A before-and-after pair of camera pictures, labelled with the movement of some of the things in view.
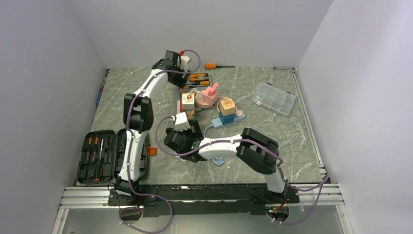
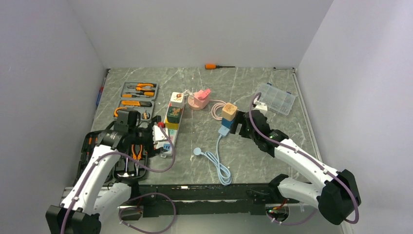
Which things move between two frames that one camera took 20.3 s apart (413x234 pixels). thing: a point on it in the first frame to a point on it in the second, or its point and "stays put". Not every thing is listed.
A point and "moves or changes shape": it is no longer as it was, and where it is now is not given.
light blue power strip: [217, 124] moves or changes shape
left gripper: [180, 82] to [150, 147]
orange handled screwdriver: [214, 66] stays put
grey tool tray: [195, 82] moves or changes shape
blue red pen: [100, 94] stays put
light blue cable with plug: [218, 160] to [223, 171]
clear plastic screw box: [274, 98] stays put
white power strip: [179, 107] to [167, 150]
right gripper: [198, 133] to [240, 118]
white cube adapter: [188, 100] to [177, 99]
